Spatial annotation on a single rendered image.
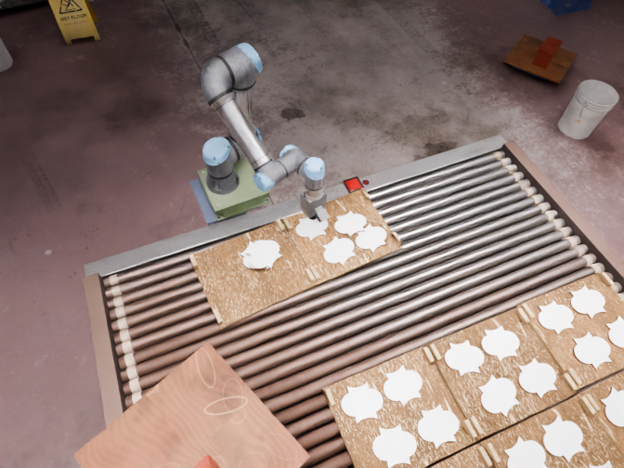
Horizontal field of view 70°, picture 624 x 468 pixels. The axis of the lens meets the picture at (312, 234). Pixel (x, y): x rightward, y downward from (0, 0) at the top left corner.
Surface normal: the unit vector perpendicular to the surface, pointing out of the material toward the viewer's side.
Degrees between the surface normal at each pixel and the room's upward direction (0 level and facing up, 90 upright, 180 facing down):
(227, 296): 0
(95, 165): 0
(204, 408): 0
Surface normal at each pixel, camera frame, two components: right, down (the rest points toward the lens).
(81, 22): 0.36, 0.65
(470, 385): 0.03, -0.55
